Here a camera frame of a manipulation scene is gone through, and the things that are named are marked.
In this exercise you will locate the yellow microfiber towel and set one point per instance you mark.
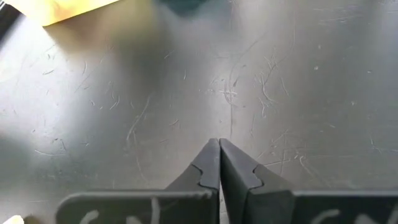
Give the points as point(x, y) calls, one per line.
point(56, 11)

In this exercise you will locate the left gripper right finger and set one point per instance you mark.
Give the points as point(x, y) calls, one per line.
point(239, 186)

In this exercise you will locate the black aluminium table frame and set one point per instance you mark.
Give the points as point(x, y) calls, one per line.
point(6, 18)

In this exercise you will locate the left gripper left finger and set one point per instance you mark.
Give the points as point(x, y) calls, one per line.
point(210, 168)

